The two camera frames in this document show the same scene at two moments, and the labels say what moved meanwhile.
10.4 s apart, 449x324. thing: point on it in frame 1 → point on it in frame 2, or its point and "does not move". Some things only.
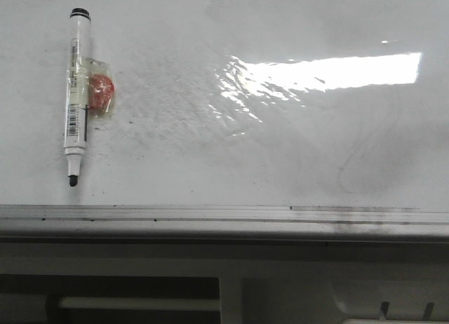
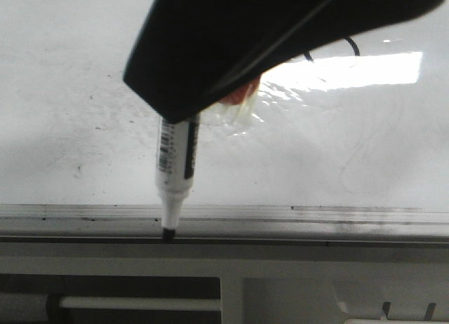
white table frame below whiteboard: [265, 282] does not move
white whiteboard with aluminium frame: [318, 113] does not move
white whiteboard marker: [76, 92] → [175, 167]
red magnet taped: [101, 88] → [238, 109]
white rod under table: [138, 302] does not move
